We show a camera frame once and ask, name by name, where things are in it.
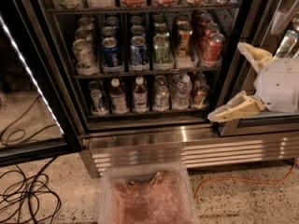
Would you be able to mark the brown can bottom right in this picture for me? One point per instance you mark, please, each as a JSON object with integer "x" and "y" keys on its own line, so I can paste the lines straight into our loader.
{"x": 199, "y": 99}

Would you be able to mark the brown drink bottle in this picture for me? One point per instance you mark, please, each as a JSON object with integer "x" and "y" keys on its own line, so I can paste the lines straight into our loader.
{"x": 140, "y": 95}
{"x": 118, "y": 97}

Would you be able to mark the steel fridge bottom grille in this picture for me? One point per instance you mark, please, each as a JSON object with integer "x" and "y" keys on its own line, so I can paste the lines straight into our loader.
{"x": 195, "y": 148}

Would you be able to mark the right glass fridge door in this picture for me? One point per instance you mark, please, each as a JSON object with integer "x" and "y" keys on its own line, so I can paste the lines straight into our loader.
{"x": 266, "y": 24}

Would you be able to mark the clear plastic bin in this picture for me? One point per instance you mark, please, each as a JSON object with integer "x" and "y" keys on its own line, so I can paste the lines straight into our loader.
{"x": 159, "y": 193}

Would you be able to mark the white green can front left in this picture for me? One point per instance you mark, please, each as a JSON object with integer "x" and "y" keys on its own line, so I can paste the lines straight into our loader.
{"x": 83, "y": 51}

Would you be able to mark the clear water bottle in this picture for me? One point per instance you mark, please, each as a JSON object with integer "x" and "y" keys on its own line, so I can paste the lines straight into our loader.
{"x": 182, "y": 95}

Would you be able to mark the brown drink bottle left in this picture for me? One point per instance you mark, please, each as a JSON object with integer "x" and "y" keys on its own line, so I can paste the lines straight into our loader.
{"x": 118, "y": 97}

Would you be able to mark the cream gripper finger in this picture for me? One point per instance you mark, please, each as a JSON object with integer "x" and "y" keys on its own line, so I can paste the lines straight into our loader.
{"x": 239, "y": 107}
{"x": 258, "y": 58}

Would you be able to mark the brown drink bottle middle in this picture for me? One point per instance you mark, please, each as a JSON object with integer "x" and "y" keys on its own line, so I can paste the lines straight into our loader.
{"x": 140, "y": 95}

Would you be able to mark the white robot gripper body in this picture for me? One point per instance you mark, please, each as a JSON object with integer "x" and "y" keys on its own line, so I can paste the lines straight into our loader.
{"x": 277, "y": 86}

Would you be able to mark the small blue can bottom shelf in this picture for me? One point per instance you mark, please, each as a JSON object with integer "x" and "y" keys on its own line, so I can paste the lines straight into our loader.
{"x": 98, "y": 100}

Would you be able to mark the blue pepsi can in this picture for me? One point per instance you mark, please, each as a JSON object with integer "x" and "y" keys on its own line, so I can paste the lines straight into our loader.
{"x": 139, "y": 51}
{"x": 111, "y": 52}

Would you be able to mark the open glass fridge door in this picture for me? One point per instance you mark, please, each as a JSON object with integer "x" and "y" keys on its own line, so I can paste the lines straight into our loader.
{"x": 38, "y": 115}

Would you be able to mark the brown gold can front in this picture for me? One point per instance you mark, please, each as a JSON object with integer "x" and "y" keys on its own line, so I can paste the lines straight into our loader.
{"x": 183, "y": 39}

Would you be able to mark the red can front right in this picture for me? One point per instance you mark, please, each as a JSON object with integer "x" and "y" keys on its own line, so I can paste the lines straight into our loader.
{"x": 213, "y": 47}

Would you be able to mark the blue pepsi can left front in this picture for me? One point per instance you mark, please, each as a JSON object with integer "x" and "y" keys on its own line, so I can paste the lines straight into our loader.
{"x": 111, "y": 52}

